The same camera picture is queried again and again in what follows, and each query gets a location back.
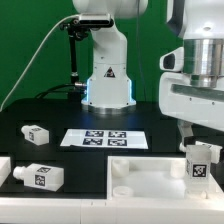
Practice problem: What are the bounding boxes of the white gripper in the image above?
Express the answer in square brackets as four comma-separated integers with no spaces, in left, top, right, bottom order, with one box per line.
[159,72,224,164]

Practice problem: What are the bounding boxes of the white square tabletop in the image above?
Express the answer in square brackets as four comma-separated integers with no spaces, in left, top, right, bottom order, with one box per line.
[107,156,224,200]

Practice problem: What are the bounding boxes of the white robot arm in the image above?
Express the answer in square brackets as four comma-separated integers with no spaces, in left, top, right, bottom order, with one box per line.
[159,0,224,151]

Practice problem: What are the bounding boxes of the white tag sheet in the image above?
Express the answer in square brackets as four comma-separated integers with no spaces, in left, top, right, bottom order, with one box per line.
[61,129,148,149]

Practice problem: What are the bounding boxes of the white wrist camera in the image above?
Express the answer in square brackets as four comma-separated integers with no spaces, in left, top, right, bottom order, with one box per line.
[159,47,184,72]

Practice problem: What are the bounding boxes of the white fence front wall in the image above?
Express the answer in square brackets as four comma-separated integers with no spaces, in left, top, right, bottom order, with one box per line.
[0,198,224,224]

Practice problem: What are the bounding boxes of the white fence wall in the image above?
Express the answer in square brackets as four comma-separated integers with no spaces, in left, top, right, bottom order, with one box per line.
[0,198,224,224]
[0,157,11,187]

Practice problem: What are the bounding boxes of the black rear camera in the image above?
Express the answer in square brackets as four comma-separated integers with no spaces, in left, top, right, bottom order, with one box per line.
[78,13,114,28]

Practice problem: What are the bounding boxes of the grey cable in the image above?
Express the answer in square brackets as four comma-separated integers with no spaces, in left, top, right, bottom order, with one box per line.
[0,13,81,112]

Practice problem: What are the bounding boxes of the white fence left wall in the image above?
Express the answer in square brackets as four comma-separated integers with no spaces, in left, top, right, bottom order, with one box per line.
[0,157,11,187]

